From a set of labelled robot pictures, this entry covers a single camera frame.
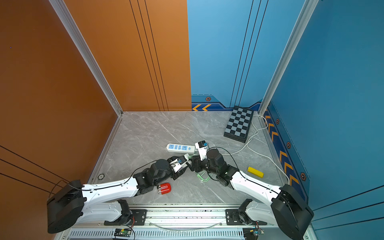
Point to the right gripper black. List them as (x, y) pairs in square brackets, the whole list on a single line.
[(197, 161)]

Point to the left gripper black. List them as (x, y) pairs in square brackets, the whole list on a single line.
[(178, 173)]

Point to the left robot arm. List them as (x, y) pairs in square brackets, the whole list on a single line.
[(77, 203)]

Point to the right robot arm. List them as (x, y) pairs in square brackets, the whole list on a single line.
[(280, 206)]

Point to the red electric shaver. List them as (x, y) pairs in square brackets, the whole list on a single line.
[(164, 188)]

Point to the white power strip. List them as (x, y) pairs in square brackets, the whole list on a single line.
[(182, 149)]

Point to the yellow block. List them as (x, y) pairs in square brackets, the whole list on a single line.
[(255, 172)]

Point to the black grey chessboard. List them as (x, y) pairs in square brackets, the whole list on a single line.
[(239, 124)]

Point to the left circuit board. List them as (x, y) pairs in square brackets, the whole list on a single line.
[(123, 233)]

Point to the circuit board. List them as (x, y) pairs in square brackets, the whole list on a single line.
[(123, 233), (252, 233)]

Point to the right circuit board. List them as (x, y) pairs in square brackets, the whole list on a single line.
[(252, 233)]

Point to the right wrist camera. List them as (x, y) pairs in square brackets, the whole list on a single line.
[(202, 148)]

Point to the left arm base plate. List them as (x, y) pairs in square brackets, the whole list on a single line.
[(135, 217)]

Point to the aluminium front rail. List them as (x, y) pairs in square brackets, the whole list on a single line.
[(174, 222)]

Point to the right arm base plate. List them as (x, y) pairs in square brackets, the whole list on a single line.
[(234, 218)]

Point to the right aluminium corner post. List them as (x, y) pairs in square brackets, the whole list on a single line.
[(302, 21)]

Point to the aluminium corner post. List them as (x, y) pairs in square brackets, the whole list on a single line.
[(302, 21), (75, 34)]

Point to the left aluminium corner post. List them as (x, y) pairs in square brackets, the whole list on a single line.
[(75, 34)]

